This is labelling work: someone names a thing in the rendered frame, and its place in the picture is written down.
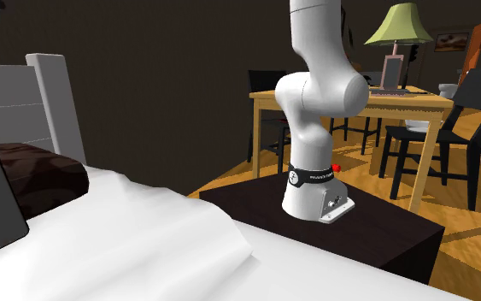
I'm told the dark brown pillow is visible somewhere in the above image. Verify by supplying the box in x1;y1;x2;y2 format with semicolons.
0;142;91;221

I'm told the black wooden chair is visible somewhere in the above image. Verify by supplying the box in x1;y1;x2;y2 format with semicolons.
328;69;385;156
246;69;293;174
378;68;481;212

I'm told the dark robot stand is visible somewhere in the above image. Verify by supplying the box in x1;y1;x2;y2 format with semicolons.
198;169;447;286

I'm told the wooden table with green lamp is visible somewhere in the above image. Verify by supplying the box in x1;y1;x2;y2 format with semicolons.
249;2;456;214

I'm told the orange door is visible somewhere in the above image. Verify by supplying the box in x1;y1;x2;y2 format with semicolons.
457;20;481;86

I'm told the framed wall picture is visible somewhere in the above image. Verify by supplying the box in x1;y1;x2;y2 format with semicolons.
433;32;471;54

